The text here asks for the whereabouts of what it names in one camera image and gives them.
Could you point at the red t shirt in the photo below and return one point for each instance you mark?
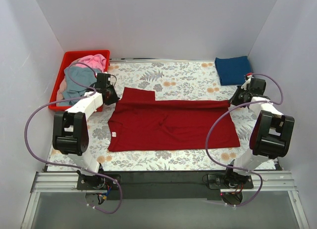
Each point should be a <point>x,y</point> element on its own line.
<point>141,123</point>

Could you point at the red plastic bin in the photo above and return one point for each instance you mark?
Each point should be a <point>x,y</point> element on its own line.
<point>68,58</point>

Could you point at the aluminium frame rail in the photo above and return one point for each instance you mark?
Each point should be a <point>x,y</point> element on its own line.
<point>165,200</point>

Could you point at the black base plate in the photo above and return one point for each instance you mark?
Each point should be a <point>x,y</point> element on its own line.
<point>164,185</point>

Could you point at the grey blue t shirt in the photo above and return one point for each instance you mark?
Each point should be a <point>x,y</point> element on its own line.
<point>89,80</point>

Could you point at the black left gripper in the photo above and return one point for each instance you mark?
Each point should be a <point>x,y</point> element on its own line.
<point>112,97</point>

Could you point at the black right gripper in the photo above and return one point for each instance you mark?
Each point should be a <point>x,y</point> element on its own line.
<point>237,99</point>

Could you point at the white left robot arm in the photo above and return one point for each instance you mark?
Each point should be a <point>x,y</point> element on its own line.
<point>70,131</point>

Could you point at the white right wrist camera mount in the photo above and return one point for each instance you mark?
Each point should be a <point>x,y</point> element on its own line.
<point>248,78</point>

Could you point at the folded blue t shirt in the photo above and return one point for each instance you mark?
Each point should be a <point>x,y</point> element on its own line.
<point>232,71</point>

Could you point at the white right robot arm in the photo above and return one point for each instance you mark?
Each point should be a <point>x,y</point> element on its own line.
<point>271,135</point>

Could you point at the pink t shirt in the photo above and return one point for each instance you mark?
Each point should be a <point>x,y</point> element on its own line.
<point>97,61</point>

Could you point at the beige t shirt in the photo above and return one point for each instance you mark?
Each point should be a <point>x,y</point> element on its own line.
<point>62,89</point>

